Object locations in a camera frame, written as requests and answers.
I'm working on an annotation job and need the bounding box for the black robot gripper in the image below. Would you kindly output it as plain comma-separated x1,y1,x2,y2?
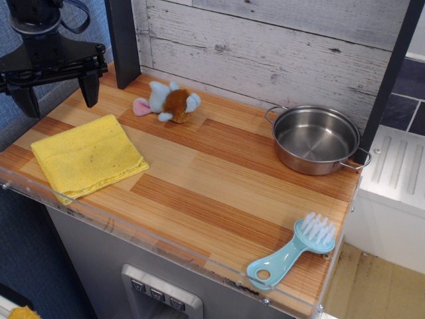
1,34,108,119

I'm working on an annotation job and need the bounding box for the yellow cloth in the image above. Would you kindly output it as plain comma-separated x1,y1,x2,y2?
31,115,149,205

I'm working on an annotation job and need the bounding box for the blue brown plush toy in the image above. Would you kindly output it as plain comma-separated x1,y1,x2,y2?
133,81,201,124

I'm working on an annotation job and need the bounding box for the silver control panel with buttons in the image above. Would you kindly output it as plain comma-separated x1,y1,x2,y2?
122,264,204,318

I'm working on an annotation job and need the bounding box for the yellow object bottom left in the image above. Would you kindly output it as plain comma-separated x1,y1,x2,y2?
7,307,41,319

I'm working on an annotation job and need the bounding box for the stainless steel pot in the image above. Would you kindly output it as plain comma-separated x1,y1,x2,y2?
264,106,372,175

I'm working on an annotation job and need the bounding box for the light blue dish brush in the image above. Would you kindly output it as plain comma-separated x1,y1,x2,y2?
247,212,337,290

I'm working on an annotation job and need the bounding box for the clear acrylic table guard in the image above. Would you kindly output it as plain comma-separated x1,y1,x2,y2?
0,165,355,319

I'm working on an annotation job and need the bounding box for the white ribbed cabinet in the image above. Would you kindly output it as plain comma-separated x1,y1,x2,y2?
344,126,424,272

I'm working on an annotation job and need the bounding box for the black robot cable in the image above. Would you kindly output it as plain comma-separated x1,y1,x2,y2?
59,0,91,35

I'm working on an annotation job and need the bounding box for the dark grey left post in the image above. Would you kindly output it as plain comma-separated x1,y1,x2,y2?
104,0,141,89

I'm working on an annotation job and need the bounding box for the dark grey post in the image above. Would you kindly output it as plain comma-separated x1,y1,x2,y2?
104,0,141,89
360,0,424,151

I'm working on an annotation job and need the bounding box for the dark grey right post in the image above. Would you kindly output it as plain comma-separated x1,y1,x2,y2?
360,0,424,151

